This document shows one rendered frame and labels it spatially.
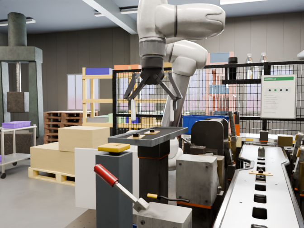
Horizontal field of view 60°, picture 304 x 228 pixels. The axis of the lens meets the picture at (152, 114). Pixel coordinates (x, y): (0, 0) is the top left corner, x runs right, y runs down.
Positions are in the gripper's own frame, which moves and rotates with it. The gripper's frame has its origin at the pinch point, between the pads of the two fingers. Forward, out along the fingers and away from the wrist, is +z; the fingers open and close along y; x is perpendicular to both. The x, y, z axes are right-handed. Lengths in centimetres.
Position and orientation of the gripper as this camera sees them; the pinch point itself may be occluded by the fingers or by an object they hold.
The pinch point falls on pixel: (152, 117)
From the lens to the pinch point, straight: 90.0
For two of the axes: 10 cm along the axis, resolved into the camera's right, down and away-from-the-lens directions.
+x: -2.3, 0.5, -9.7
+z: 0.0, 10.0, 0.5
